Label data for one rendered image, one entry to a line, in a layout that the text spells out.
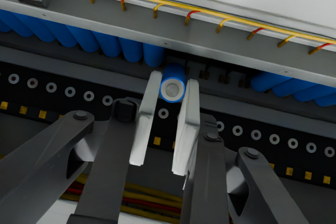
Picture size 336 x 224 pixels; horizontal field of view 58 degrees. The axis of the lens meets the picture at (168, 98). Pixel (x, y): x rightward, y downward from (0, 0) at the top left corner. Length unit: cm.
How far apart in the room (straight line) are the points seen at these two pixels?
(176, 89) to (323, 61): 10
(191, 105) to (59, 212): 10
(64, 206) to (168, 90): 9
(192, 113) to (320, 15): 9
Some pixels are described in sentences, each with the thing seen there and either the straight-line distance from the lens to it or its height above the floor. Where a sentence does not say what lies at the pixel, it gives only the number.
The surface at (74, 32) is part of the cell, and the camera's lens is 25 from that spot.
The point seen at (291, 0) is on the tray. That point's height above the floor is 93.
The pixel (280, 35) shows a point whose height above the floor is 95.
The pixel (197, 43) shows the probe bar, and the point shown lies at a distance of 20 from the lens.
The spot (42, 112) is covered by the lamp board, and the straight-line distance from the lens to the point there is 34.
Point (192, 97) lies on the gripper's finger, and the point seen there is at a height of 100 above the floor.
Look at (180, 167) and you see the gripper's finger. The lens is 15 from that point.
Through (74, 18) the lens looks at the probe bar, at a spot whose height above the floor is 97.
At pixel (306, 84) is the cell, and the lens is 25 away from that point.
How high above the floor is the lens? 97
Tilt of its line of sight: 9 degrees up
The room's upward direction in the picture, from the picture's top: 167 degrees counter-clockwise
